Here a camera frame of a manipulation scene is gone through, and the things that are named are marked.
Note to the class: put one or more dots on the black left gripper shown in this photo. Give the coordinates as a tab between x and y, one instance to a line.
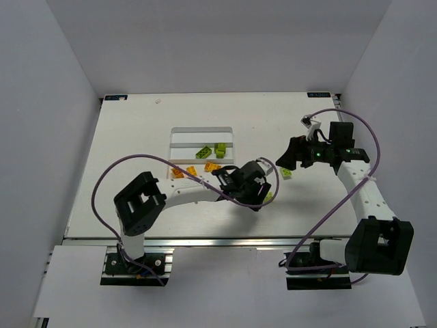
257	197

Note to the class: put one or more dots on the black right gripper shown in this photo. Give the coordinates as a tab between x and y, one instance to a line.
300	154

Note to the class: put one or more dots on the lime lego brick hidden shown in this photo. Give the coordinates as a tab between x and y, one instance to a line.
285	173

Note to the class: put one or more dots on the lime small lego brick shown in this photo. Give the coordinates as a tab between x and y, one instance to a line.
268	197

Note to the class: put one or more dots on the orange lego brick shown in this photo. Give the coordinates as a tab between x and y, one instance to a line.
210	167

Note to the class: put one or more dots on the lime square lego brick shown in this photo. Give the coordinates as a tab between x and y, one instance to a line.
220	150

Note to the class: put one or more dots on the lime long lego brick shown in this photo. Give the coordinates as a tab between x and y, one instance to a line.
203	153

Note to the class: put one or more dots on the yellow lego brick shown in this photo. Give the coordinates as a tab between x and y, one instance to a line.
192	170

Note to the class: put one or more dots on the orange rounded lego piece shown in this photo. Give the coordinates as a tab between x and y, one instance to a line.
176	173

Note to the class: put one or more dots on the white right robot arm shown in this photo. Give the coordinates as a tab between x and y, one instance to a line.
381	242

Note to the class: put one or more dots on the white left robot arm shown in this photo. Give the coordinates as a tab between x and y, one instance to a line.
139	204

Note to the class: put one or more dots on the blue right corner label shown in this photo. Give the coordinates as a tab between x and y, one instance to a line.
318	94

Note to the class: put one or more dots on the blue corner label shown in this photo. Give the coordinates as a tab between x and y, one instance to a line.
318	94
115	97

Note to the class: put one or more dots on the white three-compartment tray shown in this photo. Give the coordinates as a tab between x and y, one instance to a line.
186	142

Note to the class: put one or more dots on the blue left corner label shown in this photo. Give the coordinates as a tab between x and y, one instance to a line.
115	97

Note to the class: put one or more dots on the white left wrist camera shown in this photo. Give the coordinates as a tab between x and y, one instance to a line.
266	166

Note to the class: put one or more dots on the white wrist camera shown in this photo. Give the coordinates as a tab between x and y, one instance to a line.
311	125
266	166

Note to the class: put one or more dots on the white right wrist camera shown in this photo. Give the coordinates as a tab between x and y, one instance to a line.
311	125

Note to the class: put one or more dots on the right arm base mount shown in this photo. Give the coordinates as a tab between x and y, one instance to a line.
329	277

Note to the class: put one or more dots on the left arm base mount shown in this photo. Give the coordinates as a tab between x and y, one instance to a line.
153	270

